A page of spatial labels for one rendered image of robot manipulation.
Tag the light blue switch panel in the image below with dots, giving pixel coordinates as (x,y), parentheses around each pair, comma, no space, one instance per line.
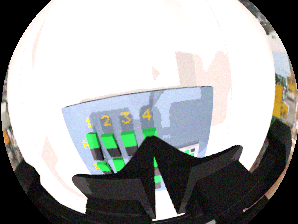
(107,132)

